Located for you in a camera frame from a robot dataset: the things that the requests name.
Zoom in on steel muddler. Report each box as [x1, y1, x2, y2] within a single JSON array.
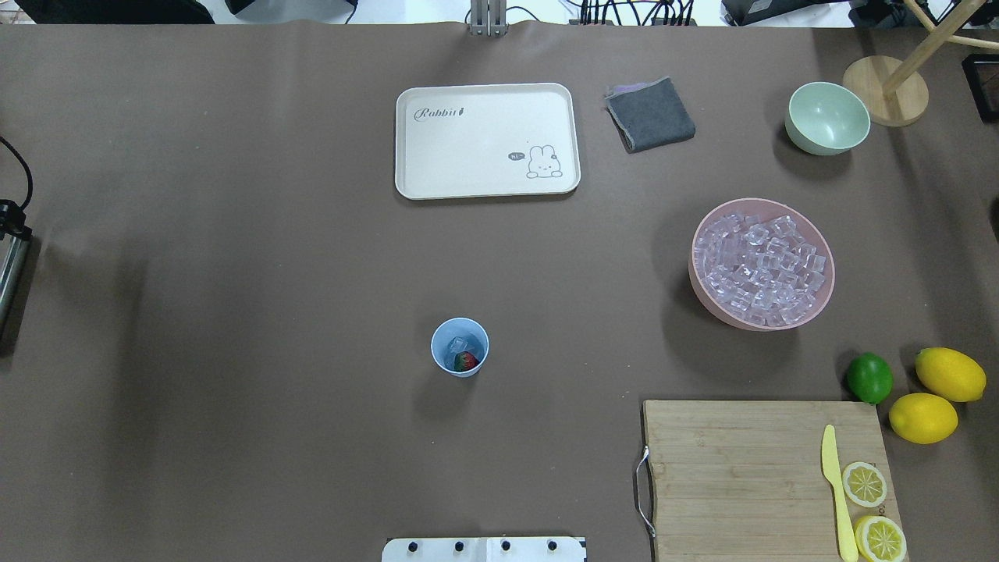
[[1, 236, 33, 330]]

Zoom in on clear ice cube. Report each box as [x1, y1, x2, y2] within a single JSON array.
[[447, 336, 474, 354]]

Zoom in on red strawberry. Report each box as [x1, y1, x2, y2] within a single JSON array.
[[453, 350, 479, 373]]

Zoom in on blue plastic cup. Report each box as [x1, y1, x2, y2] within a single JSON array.
[[429, 318, 490, 378]]

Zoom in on pink ice bowl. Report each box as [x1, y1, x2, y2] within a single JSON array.
[[688, 197, 836, 332]]

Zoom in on wooden cup stand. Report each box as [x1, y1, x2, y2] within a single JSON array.
[[842, 1, 998, 127]]

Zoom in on cream rabbit tray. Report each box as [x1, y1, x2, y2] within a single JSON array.
[[395, 83, 581, 201]]

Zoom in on grey folded cloth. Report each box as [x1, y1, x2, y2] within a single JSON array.
[[604, 76, 696, 154]]

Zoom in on wooden cutting board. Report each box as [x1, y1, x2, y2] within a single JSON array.
[[640, 400, 901, 561]]

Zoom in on mint green bowl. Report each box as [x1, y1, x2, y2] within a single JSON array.
[[784, 82, 871, 156]]

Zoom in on yellow plastic knife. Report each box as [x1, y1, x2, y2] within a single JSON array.
[[820, 425, 859, 561]]

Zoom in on green lime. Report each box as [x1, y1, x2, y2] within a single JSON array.
[[845, 352, 894, 405]]

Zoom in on upper lemon slice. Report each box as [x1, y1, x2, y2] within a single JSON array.
[[842, 461, 888, 508]]

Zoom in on lemon slice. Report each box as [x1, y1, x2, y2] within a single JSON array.
[[854, 515, 908, 561], [842, 461, 888, 508]]

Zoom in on lower lemon slice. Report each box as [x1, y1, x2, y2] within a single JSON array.
[[854, 515, 908, 561]]

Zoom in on whole yellow lemon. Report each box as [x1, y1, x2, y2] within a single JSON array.
[[888, 393, 959, 445]]

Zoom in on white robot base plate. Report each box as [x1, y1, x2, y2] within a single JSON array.
[[381, 535, 588, 561]]

